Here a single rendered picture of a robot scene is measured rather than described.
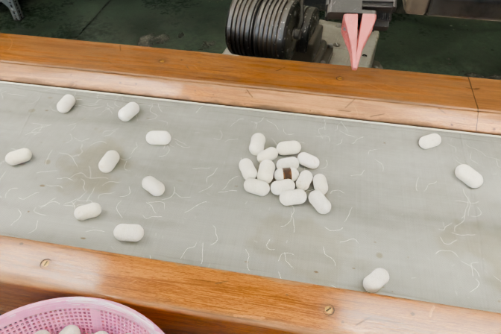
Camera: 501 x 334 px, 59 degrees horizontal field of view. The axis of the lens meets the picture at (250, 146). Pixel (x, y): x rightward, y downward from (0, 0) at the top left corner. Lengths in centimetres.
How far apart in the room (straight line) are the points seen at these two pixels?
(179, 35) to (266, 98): 174
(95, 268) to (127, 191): 13
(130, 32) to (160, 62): 172
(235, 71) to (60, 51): 32
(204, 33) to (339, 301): 206
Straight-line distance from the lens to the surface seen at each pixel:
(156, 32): 247
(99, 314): 50
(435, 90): 76
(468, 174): 65
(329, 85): 73
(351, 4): 70
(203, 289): 48
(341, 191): 60
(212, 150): 64
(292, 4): 90
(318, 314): 47
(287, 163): 60
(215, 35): 240
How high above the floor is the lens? 119
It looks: 44 degrees down
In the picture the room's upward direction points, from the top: straight up
